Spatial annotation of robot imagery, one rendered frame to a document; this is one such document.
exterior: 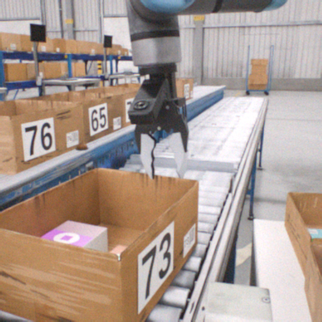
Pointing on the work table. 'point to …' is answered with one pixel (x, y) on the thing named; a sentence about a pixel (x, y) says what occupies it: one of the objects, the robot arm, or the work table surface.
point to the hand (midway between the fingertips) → (165, 173)
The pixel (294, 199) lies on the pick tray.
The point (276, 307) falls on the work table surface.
